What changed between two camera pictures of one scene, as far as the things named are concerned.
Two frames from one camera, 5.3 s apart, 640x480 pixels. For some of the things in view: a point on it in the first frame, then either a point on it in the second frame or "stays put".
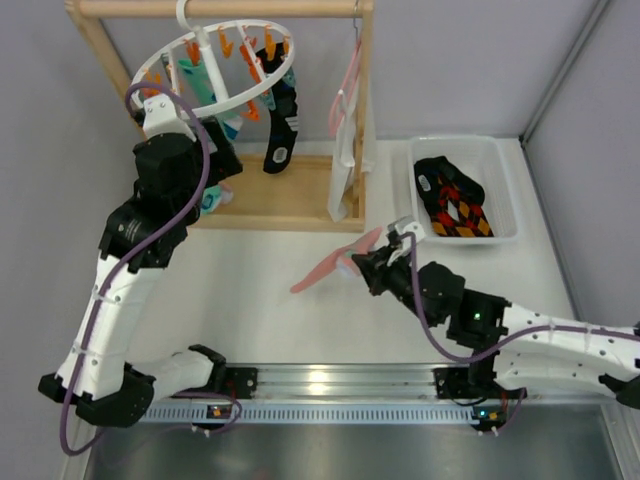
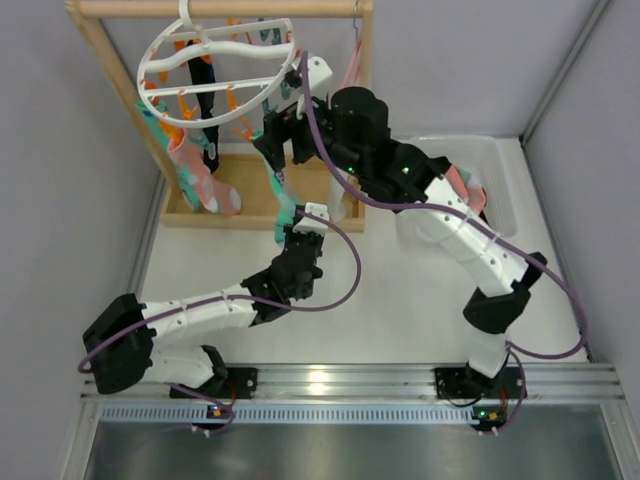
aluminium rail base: [360, 395] stays put
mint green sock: [200, 93] -> [286, 201]
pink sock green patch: [344, 261] -> [475, 194]
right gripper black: [372, 270] -> [273, 133]
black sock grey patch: [283, 115] -> [204, 73]
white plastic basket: [482, 159] stays put
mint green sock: [214, 196] -> [154, 115]
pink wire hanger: [349, 72] stays put
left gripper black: [223, 156] -> [302, 240]
